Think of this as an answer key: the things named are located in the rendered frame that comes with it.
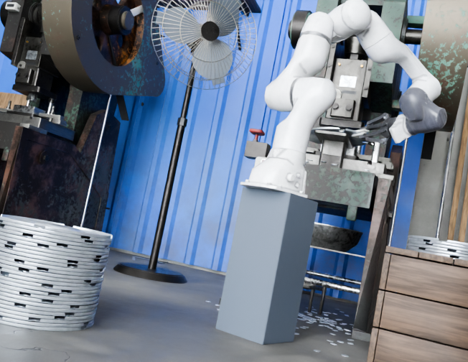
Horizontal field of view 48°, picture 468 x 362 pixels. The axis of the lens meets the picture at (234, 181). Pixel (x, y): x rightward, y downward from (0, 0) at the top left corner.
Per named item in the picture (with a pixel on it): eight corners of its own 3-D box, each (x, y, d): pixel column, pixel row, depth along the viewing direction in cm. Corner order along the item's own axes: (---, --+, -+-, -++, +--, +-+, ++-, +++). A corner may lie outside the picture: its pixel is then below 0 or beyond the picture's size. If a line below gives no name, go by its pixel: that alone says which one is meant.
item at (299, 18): (311, 49, 244) (319, 3, 246) (287, 47, 247) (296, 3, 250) (318, 66, 265) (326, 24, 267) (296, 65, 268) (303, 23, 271)
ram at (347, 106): (357, 118, 229) (368, 53, 232) (323, 114, 234) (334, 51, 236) (360, 128, 245) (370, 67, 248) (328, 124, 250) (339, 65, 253)
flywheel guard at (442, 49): (465, 102, 190) (497, -109, 197) (385, 94, 199) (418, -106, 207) (443, 157, 287) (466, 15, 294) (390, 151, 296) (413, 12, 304)
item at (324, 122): (362, 133, 232) (364, 122, 233) (317, 128, 239) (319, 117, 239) (364, 142, 248) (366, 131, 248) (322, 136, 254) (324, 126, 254)
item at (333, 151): (342, 164, 210) (348, 132, 212) (308, 159, 215) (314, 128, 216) (348, 174, 234) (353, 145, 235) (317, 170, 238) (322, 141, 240)
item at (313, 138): (298, 141, 245) (298, 140, 245) (360, 149, 244) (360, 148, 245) (307, 125, 217) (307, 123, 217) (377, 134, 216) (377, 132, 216)
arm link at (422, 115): (403, 86, 196) (390, 100, 191) (434, 78, 185) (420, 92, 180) (423, 127, 201) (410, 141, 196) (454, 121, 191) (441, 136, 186)
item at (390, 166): (392, 169, 230) (396, 146, 231) (354, 164, 236) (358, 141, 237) (393, 172, 236) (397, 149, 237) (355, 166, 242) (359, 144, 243)
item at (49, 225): (101, 240, 121) (102, 236, 122) (-25, 215, 120) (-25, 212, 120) (118, 237, 150) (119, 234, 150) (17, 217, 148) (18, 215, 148)
